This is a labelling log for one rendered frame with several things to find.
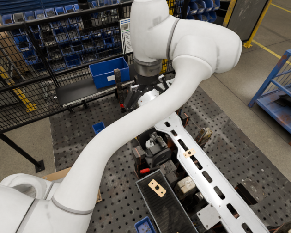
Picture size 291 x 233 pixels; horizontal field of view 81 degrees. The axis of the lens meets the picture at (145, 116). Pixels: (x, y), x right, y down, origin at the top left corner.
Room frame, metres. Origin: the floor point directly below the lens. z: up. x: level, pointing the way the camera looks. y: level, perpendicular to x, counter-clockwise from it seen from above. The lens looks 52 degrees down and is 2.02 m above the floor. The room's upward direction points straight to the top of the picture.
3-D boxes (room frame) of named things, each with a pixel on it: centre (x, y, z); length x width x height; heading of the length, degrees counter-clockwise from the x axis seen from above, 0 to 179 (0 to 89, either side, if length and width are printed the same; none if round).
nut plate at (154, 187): (0.24, -0.06, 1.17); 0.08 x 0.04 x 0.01; 47
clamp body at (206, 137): (0.63, -0.41, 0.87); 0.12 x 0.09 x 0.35; 118
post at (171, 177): (0.31, -0.14, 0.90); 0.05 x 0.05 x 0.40; 28
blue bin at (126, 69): (1.20, 0.30, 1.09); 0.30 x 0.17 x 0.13; 113
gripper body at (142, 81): (0.48, -0.01, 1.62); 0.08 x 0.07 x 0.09; 119
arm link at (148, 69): (0.48, -0.01, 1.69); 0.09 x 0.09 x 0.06
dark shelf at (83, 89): (1.19, 0.32, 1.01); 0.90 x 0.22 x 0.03; 118
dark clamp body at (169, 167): (0.37, -0.13, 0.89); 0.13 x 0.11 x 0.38; 118
